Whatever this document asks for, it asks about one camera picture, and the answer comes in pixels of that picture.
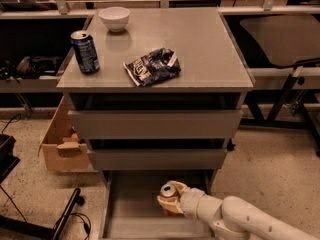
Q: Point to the open grey bottom drawer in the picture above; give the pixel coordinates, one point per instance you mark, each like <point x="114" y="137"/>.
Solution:
<point x="132" y="211"/>

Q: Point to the white ceramic bowl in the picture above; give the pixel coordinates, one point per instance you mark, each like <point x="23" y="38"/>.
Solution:
<point x="115" y="19"/>

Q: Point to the grey top drawer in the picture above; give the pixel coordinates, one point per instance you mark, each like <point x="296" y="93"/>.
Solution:
<point x="156" y="124"/>

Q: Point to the grey middle drawer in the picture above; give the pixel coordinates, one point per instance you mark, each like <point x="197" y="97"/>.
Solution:
<point x="157" y="159"/>

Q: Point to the red coke can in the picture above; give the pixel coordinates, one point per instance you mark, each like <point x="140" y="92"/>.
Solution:
<point x="165" y="192"/>

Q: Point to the blue chip bag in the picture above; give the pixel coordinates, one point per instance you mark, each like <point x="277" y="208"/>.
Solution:
<point x="155" y="67"/>

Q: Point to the grey drawer cabinet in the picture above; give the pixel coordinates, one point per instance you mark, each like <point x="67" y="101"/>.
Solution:
<point x="168" y="94"/>

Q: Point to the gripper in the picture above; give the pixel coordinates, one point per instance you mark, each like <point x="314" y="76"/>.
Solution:
<point x="192" y="201"/>

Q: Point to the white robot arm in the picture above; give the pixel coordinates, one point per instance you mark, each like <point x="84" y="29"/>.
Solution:
<point x="231" y="218"/>

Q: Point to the blue soda can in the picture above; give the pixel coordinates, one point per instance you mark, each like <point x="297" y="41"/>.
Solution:
<point x="85" y="51"/>

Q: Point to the cardboard box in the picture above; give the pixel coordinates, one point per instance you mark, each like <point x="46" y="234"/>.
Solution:
<point x="62" y="148"/>

